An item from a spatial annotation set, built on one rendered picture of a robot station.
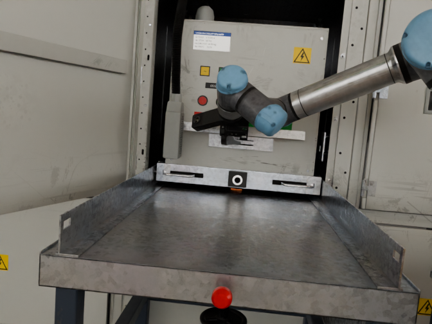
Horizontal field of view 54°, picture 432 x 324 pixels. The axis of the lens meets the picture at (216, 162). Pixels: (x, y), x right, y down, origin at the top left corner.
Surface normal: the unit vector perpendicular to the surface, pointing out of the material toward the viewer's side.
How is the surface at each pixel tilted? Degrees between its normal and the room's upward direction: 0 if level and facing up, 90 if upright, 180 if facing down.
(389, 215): 90
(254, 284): 90
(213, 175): 90
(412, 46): 86
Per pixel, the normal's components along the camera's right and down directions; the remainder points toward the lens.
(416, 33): -0.51, -0.01
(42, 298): -0.07, 0.11
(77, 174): 0.90, 0.12
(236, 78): -0.03, -0.40
